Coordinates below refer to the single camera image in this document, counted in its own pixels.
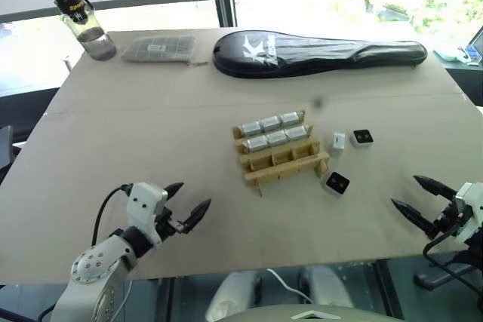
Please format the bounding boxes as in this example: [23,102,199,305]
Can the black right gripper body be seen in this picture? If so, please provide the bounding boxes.
[429,201,460,241]

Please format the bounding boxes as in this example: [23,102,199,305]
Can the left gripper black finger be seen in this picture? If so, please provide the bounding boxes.
[183,198,213,234]
[164,181,186,200]

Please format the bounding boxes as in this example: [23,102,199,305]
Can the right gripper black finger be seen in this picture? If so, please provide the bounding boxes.
[412,174,457,199]
[390,198,435,241]

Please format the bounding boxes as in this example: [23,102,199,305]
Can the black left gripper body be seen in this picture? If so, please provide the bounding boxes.
[152,204,194,242]

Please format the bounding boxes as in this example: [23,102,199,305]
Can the wooden slotted rack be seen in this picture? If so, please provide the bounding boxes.
[230,109,331,198]

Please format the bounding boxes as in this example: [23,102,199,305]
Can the brown cardboard table cover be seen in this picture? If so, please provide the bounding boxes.
[0,27,483,286]

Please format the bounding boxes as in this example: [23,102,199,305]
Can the white rounded robot leg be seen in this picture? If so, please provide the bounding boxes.
[300,264,355,308]
[205,270,262,321]

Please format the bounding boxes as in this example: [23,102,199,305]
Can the side desk with clutter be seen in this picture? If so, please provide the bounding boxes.
[432,24,483,71]

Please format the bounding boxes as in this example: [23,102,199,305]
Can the grey robot torso top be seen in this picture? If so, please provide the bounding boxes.
[224,305,403,322]

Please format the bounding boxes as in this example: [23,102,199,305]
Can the clear black-capped water bottle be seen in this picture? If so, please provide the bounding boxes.
[49,0,118,62]

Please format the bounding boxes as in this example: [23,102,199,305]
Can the black racket bag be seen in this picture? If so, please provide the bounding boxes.
[211,29,429,79]

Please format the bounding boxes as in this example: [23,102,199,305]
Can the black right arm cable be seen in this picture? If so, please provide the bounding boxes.
[422,230,483,297]

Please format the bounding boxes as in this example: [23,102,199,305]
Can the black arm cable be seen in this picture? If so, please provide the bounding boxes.
[422,230,483,297]
[91,183,134,248]

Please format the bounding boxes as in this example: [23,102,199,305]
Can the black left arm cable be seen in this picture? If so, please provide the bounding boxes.
[91,183,134,248]

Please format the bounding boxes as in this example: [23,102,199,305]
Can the black-topped cube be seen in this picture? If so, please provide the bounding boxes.
[320,171,350,198]
[349,129,375,147]

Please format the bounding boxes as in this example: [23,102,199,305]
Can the white cable under table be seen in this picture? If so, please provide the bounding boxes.
[265,268,315,305]

